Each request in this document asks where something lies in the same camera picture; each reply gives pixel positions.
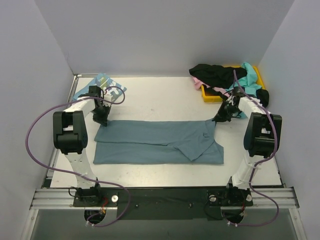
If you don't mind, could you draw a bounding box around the grey-blue t-shirt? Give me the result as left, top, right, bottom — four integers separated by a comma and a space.
93, 119, 224, 165

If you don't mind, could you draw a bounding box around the folded blue printed t-shirt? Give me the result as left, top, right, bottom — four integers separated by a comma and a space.
73, 73, 127, 101

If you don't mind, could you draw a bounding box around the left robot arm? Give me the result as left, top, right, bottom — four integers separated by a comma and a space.
53, 85, 111, 206

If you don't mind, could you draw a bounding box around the black t-shirt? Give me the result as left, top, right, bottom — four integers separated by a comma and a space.
189, 63, 270, 107

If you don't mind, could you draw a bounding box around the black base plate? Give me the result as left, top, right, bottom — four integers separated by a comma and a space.
72, 186, 253, 223

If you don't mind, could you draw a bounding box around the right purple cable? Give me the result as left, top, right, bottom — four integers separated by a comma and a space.
232, 69, 281, 227

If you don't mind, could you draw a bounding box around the aluminium front rail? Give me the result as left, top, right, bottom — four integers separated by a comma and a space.
30, 188, 300, 210

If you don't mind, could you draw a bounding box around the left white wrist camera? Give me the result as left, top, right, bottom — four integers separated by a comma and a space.
103, 90, 119, 103

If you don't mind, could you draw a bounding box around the pink t-shirt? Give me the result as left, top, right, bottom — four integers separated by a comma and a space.
192, 76, 227, 96

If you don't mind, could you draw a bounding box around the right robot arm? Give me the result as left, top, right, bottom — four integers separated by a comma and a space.
212, 86, 282, 205

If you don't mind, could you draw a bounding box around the teal t-shirt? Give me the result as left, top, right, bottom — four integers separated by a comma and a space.
229, 62, 262, 98

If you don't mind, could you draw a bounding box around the yellow plastic bin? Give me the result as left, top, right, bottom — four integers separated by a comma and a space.
200, 65, 266, 103

